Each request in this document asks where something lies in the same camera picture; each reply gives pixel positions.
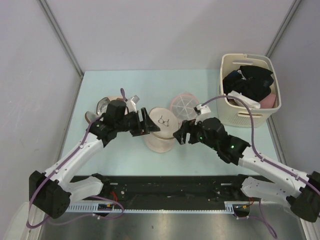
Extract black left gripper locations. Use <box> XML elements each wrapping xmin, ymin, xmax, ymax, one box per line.
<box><xmin>115</xmin><ymin>107</ymin><xmax>160</xmax><ymax>137</ymax></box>

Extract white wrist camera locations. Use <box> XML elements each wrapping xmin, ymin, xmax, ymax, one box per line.
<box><xmin>193</xmin><ymin>104</ymin><xmax>211</xmax><ymax>125</ymax></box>
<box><xmin>125</xmin><ymin>95</ymin><xmax>140</xmax><ymax>113</ymax></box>

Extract cream plastic laundry basket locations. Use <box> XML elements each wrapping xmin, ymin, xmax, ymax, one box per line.
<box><xmin>217</xmin><ymin>53</ymin><xmax>282</xmax><ymax>128</ymax></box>

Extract pink round mesh laundry bag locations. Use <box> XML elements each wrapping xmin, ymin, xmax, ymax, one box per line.
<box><xmin>169</xmin><ymin>93</ymin><xmax>200</xmax><ymax>124</ymax></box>

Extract pink mesh cylindrical laundry bag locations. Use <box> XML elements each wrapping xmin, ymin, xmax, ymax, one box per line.
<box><xmin>144</xmin><ymin>107</ymin><xmax>179</xmax><ymax>153</ymax></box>

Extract black clothes in basket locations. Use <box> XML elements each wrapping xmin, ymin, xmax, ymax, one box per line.
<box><xmin>222</xmin><ymin>65</ymin><xmax>274</xmax><ymax>102</ymax></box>

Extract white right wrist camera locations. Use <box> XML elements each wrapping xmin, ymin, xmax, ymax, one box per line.
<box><xmin>193</xmin><ymin>104</ymin><xmax>211</xmax><ymax>125</ymax></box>

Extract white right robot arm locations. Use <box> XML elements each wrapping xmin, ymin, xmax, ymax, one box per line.
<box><xmin>173</xmin><ymin>117</ymin><xmax>320</xmax><ymax>223</ymax></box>

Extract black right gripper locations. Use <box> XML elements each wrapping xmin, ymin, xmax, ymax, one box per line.
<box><xmin>173</xmin><ymin>116</ymin><xmax>219</xmax><ymax>151</ymax></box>

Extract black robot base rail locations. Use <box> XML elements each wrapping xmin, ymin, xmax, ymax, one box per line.
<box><xmin>69</xmin><ymin>174</ymin><xmax>259</xmax><ymax>213</ymax></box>

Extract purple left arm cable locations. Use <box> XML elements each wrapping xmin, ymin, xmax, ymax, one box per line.
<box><xmin>26</xmin><ymin>87</ymin><xmax>126</xmax><ymax>230</ymax></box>

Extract white garment in basket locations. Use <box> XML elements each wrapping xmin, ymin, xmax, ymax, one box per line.
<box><xmin>227</xmin><ymin>90</ymin><xmax>261</xmax><ymax>109</ymax></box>

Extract pink garment in basket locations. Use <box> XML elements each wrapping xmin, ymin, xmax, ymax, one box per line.
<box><xmin>259</xmin><ymin>93</ymin><xmax>276</xmax><ymax>109</ymax></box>

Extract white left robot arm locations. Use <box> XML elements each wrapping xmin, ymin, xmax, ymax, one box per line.
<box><xmin>29</xmin><ymin>100</ymin><xmax>160</xmax><ymax>219</ymax></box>

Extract beige bra on table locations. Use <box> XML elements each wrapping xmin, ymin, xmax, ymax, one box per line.
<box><xmin>84</xmin><ymin>96</ymin><xmax>123</xmax><ymax>124</ymax></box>

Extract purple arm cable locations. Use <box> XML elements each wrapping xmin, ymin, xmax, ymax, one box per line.
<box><xmin>199</xmin><ymin>95</ymin><xmax>320</xmax><ymax>238</ymax></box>
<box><xmin>26</xmin><ymin>87</ymin><xmax>126</xmax><ymax>230</ymax></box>

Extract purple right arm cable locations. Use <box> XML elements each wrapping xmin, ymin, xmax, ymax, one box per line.
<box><xmin>199</xmin><ymin>95</ymin><xmax>320</xmax><ymax>238</ymax></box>

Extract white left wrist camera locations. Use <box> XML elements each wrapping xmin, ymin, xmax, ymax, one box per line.
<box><xmin>125</xmin><ymin>95</ymin><xmax>140</xmax><ymax>113</ymax></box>

